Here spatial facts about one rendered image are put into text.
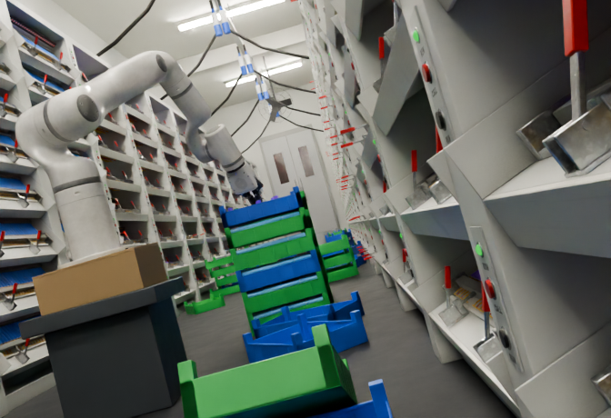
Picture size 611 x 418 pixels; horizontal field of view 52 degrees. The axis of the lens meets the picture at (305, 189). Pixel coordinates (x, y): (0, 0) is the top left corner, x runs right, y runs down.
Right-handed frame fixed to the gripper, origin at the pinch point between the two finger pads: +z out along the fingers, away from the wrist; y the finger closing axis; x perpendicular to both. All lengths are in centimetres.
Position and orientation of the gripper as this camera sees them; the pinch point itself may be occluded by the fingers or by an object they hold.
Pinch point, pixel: (255, 200)
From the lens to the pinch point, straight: 236.2
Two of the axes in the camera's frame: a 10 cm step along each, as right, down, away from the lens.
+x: 2.3, -5.2, 8.2
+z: 4.4, 8.1, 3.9
